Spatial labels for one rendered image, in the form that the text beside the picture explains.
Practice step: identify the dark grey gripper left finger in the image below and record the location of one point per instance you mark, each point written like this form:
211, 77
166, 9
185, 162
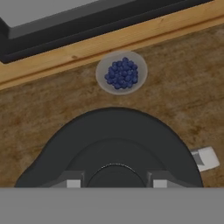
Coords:
75, 178

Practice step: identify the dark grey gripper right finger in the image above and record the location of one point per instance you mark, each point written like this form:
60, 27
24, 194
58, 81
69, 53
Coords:
157, 178

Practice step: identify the white and grey blender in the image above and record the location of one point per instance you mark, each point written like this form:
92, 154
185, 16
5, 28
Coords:
207, 159

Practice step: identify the translucent grey round bowl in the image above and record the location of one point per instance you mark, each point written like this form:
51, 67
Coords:
102, 78

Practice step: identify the pile of blueberries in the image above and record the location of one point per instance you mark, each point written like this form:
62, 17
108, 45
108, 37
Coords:
122, 73

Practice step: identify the black framed grey window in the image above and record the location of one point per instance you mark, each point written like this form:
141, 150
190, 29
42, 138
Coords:
58, 17

